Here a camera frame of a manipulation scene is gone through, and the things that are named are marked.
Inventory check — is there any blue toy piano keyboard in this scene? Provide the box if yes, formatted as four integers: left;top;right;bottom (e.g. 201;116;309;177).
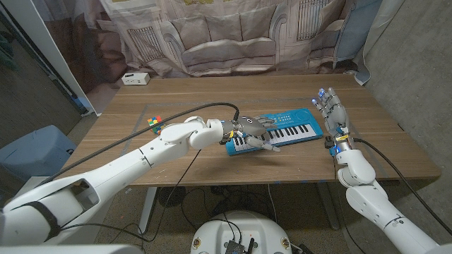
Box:
225;107;324;157

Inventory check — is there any multicoloured rubik's cube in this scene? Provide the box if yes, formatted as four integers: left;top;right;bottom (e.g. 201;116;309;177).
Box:
147;115;167;136

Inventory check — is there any white power strip box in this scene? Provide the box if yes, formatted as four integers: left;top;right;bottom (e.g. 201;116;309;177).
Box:
121;72;151;86

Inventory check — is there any white table leg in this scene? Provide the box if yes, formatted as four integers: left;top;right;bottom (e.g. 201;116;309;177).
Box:
138;186;158;234

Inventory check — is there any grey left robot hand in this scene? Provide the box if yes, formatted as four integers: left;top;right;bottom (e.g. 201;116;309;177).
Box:
221;115;282;153

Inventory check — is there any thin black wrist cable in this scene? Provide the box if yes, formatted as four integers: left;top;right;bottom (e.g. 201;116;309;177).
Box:
59;149;203;244
331;155;358;254

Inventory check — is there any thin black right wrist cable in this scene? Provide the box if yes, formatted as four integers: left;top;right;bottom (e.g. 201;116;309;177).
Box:
331;155;358;254

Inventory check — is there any blue-grey plastic bin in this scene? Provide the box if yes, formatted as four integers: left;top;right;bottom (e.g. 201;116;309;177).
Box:
0;124;77;181

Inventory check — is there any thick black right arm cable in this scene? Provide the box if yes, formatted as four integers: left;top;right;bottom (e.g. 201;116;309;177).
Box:
352;137;452;236

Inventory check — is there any black floor cable tangle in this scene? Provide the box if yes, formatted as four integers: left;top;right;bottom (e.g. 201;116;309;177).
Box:
180;184;280;226

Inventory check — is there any black round floor fan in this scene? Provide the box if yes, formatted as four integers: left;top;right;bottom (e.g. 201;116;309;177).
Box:
157;186;186;209

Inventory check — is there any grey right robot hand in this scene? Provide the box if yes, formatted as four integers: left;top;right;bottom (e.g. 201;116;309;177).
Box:
311;86;354;152

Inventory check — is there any thin black left wrist cable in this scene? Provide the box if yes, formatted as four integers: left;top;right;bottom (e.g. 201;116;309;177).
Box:
59;149;203;244

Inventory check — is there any grey table leg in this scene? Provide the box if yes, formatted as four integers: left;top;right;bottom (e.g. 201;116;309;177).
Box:
316;182;341;231

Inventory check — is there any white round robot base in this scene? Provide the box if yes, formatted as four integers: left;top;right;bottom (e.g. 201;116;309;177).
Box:
190;210;293;254

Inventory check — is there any black antenna module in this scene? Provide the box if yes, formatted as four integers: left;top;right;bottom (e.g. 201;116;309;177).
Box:
224;237;256;254

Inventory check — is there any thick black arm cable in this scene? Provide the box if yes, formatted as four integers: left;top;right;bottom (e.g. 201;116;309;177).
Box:
352;137;452;236
36;102;241;188

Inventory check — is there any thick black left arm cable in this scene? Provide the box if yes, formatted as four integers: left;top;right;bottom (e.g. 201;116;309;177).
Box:
36;102;241;188

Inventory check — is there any white slanted partition post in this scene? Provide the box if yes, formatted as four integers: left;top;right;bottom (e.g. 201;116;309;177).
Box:
0;0;104;117

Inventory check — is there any printed sofa room backdrop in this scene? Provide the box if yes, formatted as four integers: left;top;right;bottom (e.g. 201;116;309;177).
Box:
33;0;407;114

